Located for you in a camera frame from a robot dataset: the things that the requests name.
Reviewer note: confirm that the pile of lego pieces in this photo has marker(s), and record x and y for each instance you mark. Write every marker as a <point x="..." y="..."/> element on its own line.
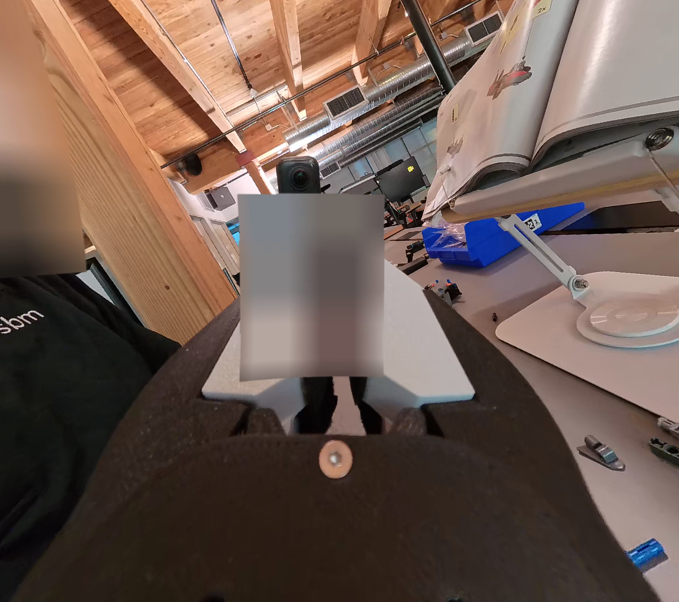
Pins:
<point x="599" y="453"/>

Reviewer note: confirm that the large multicoloured lego model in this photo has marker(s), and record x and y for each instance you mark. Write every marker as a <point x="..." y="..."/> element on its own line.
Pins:
<point x="443" y="290"/>

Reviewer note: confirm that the wooden column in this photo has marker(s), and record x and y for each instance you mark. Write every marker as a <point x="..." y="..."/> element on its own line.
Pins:
<point x="132" y="188"/>

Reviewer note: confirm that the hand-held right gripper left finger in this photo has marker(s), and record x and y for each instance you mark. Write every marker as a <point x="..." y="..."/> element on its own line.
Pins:
<point x="228" y="374"/>

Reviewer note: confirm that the person's black clothing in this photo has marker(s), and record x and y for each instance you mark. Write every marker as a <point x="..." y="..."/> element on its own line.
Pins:
<point x="63" y="400"/>

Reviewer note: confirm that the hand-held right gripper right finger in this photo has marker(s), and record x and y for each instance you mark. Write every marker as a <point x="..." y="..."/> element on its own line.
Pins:
<point x="424" y="347"/>

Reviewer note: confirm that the blue plastic parts bin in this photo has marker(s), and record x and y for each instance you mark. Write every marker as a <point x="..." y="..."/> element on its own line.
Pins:
<point x="504" y="246"/>

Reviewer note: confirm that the clear plastic bag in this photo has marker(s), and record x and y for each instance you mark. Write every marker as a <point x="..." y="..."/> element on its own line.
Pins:
<point x="448" y="233"/>

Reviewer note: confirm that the black floor stand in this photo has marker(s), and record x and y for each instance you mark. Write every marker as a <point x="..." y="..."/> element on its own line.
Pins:
<point x="419" y="18"/>

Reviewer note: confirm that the black computer monitor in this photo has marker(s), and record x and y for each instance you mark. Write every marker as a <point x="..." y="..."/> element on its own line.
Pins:
<point x="398" y="183"/>

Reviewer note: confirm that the lego instruction booklet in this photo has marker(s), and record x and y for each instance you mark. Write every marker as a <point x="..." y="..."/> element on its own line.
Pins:
<point x="610" y="29"/>

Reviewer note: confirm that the white metal book stand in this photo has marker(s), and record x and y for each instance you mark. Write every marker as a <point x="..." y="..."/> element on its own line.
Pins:
<point x="530" y="342"/>

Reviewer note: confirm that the white ceiling vent grille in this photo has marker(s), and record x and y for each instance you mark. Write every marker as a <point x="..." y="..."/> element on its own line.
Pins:
<point x="484" y="28"/>
<point x="345" y="102"/>

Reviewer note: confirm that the silver ventilation duct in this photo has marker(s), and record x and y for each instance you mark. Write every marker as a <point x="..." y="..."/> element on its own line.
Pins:
<point x="403" y="74"/>
<point x="371" y="130"/>

